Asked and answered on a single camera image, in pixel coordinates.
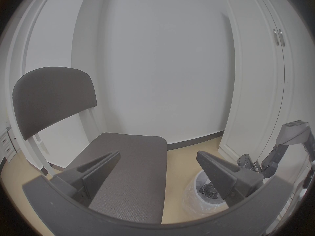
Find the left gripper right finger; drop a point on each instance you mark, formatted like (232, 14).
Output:
(228, 181)

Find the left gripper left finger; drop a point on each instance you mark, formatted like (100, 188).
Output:
(91, 178)

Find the black plastic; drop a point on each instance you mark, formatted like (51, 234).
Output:
(209, 190)

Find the clear plastic bag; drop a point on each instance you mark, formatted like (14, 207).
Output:
(189, 200)

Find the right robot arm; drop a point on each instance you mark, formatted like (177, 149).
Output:
(292, 131)

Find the pale grey trash bin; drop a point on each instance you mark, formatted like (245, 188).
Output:
(203, 178)

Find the dark grey padded chair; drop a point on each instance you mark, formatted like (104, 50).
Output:
(54, 95)

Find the white chest of drawers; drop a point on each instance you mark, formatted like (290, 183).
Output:
(6, 144)

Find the white wardrobe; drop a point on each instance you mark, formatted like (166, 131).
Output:
(258, 70)

